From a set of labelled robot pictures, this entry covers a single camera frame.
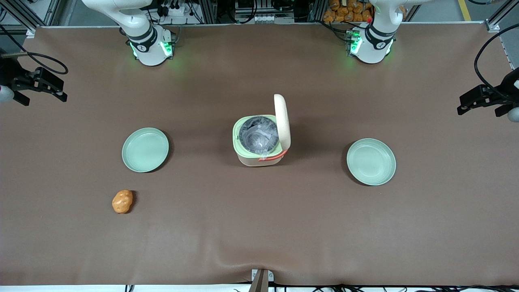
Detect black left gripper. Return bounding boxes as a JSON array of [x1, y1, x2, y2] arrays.
[[457, 68, 519, 118]]

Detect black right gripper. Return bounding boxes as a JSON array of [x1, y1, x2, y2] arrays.
[[0, 57, 68, 107]]

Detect pale green round plate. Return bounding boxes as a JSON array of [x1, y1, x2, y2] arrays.
[[122, 127, 169, 173], [346, 138, 397, 186]]

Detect orange toy potato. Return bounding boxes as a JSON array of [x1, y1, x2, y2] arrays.
[[112, 189, 134, 214]]

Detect power strip with black plugs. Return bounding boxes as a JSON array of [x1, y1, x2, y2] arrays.
[[156, 0, 193, 17]]

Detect pile of orange toy breads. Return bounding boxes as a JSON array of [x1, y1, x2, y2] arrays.
[[323, 0, 373, 23]]

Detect white power strip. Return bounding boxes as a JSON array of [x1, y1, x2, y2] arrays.
[[234, 11, 295, 24]]

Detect brown table cloth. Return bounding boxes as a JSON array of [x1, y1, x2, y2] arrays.
[[0, 22, 519, 286]]

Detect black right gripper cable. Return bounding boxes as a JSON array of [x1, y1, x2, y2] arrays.
[[0, 24, 69, 75]]

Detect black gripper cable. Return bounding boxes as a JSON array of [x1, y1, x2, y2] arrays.
[[474, 28, 519, 102], [0, 24, 69, 75]]

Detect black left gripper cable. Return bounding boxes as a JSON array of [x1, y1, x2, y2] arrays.
[[474, 28, 519, 102]]

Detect aluminium frame profile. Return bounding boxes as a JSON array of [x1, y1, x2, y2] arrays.
[[485, 0, 519, 33], [0, 0, 61, 38]]

